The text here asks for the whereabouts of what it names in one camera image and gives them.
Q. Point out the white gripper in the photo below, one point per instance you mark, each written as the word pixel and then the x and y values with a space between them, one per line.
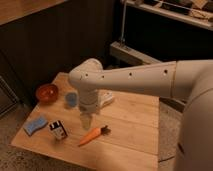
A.
pixel 88 102

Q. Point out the red bowl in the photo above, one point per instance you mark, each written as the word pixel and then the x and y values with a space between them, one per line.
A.
pixel 47 93

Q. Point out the small black white carton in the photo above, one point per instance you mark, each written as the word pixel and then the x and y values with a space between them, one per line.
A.
pixel 58 130

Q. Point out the blue sponge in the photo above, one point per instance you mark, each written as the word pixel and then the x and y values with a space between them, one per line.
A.
pixel 32 126

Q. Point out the orange carrot pepper toy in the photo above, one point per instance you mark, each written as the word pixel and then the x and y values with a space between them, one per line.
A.
pixel 96 132

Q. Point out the white rectangular box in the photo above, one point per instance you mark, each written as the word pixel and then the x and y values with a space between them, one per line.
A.
pixel 106 99

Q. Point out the metal shelf frame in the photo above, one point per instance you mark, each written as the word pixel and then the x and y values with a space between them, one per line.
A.
pixel 151 31

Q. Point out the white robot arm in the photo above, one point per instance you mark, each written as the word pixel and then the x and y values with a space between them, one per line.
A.
pixel 190 81

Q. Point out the blue ceramic cup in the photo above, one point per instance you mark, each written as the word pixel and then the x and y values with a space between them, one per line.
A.
pixel 71 99

